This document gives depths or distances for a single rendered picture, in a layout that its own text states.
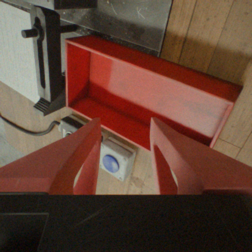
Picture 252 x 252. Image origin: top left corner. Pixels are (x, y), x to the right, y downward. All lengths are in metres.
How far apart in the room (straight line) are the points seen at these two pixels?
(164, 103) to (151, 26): 0.11
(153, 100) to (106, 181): 0.27
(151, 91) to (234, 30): 0.14
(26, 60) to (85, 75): 0.20
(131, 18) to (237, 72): 0.16
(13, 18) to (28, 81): 0.14
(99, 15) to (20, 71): 0.30
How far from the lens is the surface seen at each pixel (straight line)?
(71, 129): 0.47
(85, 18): 0.40
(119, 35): 0.36
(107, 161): 0.43
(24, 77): 0.60
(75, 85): 0.39
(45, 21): 0.36
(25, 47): 0.56
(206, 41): 0.30
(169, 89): 0.33
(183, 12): 0.31
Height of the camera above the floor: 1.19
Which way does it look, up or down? 46 degrees down
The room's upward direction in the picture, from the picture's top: 127 degrees counter-clockwise
